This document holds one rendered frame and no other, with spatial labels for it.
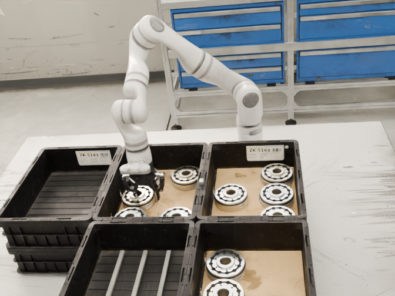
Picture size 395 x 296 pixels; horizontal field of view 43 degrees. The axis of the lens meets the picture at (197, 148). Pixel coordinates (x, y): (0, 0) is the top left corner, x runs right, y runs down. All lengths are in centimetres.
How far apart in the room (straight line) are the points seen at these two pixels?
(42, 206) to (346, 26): 231
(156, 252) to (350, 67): 235
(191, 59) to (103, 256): 68
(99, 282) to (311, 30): 238
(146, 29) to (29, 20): 305
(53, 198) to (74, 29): 286
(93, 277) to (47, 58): 341
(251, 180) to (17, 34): 334
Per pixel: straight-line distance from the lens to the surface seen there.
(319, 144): 209
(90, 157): 181
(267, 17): 331
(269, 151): 169
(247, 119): 180
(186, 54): 165
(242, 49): 334
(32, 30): 461
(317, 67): 346
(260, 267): 137
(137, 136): 146
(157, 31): 161
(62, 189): 179
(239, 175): 169
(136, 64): 153
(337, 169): 195
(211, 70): 169
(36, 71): 476
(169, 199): 163
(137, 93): 144
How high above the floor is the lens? 182
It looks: 32 degrees down
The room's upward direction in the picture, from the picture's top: 7 degrees counter-clockwise
